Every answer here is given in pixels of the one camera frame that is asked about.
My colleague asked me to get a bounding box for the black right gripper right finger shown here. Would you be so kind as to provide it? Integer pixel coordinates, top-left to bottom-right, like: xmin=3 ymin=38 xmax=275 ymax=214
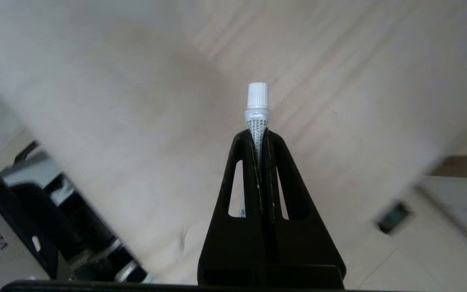
xmin=265 ymin=129 xmax=346 ymax=268

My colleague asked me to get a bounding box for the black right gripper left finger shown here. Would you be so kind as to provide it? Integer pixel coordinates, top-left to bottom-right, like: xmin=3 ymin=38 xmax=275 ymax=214
xmin=198 ymin=129 xmax=266 ymax=268

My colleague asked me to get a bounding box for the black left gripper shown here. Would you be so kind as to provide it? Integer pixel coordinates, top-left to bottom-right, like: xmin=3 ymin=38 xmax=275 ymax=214
xmin=14 ymin=174 xmax=144 ymax=281

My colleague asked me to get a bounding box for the small white toothpaste tube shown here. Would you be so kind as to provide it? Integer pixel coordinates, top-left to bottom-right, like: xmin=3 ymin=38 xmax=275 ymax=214
xmin=239 ymin=82 xmax=271 ymax=217

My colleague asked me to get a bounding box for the beige wooden hutch desk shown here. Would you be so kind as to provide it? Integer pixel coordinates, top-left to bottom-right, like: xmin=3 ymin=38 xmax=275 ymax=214
xmin=0 ymin=0 xmax=467 ymax=284

